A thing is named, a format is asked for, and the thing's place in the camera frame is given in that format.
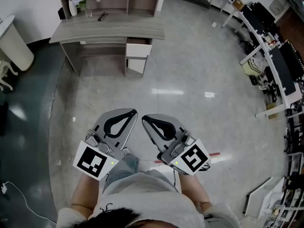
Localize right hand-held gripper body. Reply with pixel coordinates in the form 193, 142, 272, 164
156, 131, 212, 177

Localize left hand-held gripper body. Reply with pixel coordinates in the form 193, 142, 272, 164
72, 129, 125, 181

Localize person's left forearm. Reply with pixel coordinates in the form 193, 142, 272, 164
70, 172, 107, 215

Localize person's right forearm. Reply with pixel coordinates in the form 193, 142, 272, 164
178, 171, 212, 210

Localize grey wooden desk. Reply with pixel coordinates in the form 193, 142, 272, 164
48, 14, 166, 78

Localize small white office desk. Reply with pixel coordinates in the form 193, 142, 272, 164
208, 0, 239, 28

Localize person's blue jeans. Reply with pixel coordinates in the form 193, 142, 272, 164
102, 153, 140, 194

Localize person's grey shirt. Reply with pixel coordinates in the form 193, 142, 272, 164
56, 169, 242, 228

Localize white cabinet door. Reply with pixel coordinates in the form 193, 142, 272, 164
126, 55, 149, 75

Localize white flat boards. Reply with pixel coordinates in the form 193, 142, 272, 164
244, 176, 285, 220

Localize pale yellow storage box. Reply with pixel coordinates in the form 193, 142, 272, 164
241, 58, 259, 77

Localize metal storage rack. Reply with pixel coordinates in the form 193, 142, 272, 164
268, 151, 304, 228

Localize white ornate furniture legs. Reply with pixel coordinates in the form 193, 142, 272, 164
0, 59, 19, 92

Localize white vase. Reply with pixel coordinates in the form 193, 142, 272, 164
68, 0, 78, 17

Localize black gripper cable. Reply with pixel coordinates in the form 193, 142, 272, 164
172, 169, 179, 193

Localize white charger with cable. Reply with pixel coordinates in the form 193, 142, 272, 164
0, 180, 57, 225

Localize white wall panel box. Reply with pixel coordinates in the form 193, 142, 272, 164
269, 0, 283, 15

